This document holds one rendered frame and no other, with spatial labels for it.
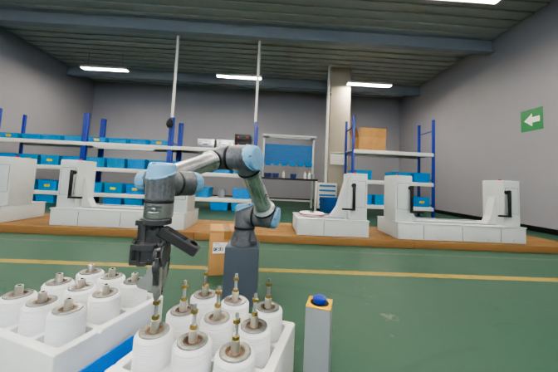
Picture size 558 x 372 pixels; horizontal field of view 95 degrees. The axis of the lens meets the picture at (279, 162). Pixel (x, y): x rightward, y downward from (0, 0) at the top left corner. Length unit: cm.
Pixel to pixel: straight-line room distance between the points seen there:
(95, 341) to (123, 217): 233
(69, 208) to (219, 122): 677
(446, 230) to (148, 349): 320
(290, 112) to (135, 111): 558
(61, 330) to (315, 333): 72
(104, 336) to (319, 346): 66
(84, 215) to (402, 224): 352
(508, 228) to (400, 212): 124
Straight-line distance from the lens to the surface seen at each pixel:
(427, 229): 344
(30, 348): 109
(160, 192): 74
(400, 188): 332
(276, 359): 87
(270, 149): 689
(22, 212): 429
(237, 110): 966
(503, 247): 389
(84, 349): 108
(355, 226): 309
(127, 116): 1082
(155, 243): 78
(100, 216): 345
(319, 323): 85
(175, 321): 92
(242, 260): 147
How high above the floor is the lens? 66
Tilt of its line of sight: 4 degrees up
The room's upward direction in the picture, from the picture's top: 3 degrees clockwise
